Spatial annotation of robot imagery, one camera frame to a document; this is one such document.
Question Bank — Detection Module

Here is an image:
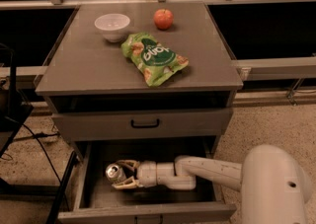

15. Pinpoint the black stand left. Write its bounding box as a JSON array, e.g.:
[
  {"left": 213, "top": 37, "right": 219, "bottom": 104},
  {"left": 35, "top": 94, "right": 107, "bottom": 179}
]
[{"left": 0, "top": 43, "right": 77, "bottom": 224}]

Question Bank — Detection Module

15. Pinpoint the metal window railing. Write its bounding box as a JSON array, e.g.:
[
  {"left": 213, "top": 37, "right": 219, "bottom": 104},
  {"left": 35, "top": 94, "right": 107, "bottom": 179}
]
[{"left": 0, "top": 0, "right": 316, "bottom": 81}]

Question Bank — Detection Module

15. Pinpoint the black cable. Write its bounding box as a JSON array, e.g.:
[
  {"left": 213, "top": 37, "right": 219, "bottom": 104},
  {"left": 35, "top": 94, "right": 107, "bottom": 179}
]
[{"left": 3, "top": 115, "right": 72, "bottom": 212}]

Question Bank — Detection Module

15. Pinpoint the green 7up can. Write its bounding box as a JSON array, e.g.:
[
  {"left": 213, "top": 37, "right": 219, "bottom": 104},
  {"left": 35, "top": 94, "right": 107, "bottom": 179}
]
[{"left": 105, "top": 163, "right": 126, "bottom": 184}]

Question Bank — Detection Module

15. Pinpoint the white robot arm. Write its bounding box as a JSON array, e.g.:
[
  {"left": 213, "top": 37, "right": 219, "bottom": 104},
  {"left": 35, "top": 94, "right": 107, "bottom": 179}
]
[{"left": 106, "top": 145, "right": 312, "bottom": 224}]

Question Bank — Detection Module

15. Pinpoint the open middle drawer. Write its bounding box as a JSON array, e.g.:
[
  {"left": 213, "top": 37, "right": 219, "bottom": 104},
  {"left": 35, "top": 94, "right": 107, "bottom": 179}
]
[{"left": 58, "top": 137, "right": 236, "bottom": 224}]

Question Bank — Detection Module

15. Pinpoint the grey drawer cabinet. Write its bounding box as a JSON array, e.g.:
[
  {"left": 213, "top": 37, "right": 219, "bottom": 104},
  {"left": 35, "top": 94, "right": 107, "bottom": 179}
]
[{"left": 34, "top": 1, "right": 244, "bottom": 224}]

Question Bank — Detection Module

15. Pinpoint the white bowl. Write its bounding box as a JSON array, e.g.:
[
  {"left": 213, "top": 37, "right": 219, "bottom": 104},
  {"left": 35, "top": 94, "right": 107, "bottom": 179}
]
[{"left": 94, "top": 14, "right": 130, "bottom": 42}]

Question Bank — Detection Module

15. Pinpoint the black drawer handle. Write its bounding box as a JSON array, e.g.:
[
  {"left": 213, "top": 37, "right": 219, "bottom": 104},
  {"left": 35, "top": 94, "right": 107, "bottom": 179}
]
[{"left": 130, "top": 118, "right": 160, "bottom": 129}]

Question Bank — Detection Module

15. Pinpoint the closed top drawer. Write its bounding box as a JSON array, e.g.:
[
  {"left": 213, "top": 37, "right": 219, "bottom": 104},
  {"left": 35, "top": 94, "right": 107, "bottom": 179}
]
[{"left": 52, "top": 109, "right": 233, "bottom": 142}]

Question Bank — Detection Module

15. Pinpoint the red apple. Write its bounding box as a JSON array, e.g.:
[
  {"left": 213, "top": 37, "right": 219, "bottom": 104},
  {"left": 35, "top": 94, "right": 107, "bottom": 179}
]
[{"left": 154, "top": 9, "right": 174, "bottom": 30}]

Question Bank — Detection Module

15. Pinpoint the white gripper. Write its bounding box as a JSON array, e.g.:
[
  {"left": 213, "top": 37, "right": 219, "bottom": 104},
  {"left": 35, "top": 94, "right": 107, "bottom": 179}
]
[{"left": 113, "top": 160, "right": 157, "bottom": 189}]

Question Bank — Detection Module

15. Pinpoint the green chip bag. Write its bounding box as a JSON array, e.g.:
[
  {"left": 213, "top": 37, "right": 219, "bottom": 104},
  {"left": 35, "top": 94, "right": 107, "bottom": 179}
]
[{"left": 121, "top": 33, "right": 189, "bottom": 87}]

